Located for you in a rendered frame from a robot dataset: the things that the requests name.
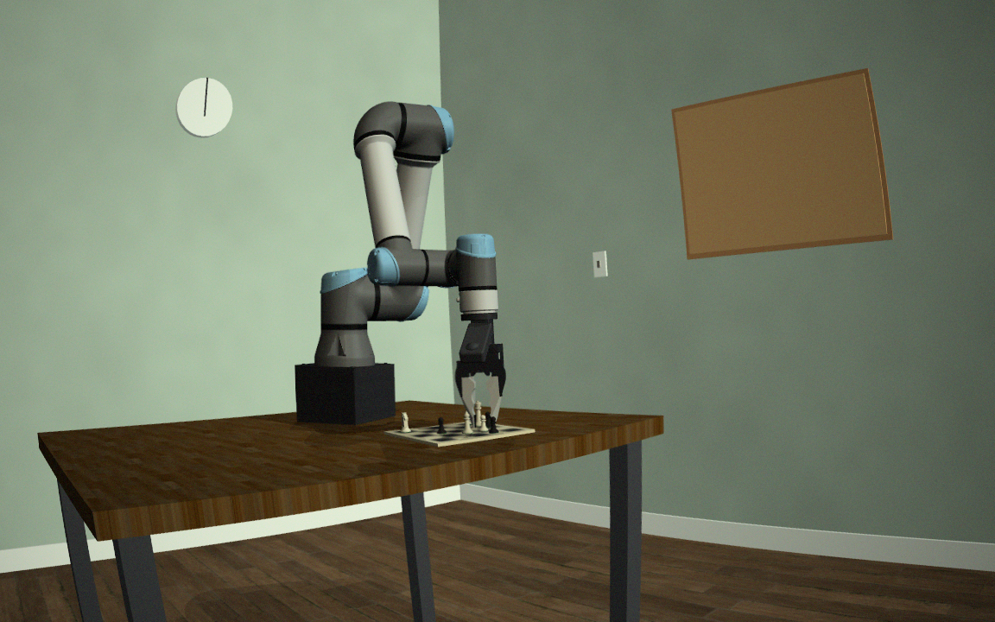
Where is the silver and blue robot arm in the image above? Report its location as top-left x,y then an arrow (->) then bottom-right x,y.
314,101 -> 498,367

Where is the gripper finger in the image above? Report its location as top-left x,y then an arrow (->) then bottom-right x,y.
455,361 -> 476,428
486,359 -> 506,422

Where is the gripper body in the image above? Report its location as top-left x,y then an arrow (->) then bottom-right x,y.
460,313 -> 504,377

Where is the black and cream chessboard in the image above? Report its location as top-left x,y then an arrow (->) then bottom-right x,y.
384,422 -> 535,447

